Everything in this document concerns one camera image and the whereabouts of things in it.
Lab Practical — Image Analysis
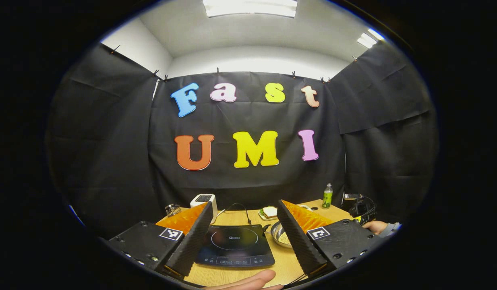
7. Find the black power cable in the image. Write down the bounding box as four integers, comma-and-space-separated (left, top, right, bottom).
216, 203, 251, 225

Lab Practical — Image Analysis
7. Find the white toaster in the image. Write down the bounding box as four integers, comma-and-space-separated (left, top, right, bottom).
190, 194, 218, 224

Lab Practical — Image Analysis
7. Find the black induction cooktop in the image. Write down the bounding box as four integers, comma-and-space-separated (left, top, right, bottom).
195, 224, 275, 269

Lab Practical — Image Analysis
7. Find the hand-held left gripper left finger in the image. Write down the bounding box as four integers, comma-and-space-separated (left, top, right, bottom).
106, 201, 214, 278

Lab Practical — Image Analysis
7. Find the black backdrop cloth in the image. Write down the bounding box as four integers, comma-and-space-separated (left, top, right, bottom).
47, 40, 440, 238

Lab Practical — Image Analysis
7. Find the row of black cloth clips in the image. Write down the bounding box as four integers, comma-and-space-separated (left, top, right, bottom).
110, 45, 358, 83

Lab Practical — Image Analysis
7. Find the steel pot with beans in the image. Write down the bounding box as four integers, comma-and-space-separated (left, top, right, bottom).
264, 221, 293, 248

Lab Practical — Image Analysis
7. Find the large ceiling light panel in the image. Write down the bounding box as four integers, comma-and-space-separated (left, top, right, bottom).
203, 0, 298, 18

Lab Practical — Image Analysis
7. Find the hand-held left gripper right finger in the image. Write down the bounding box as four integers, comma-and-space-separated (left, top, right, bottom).
277, 199, 384, 278

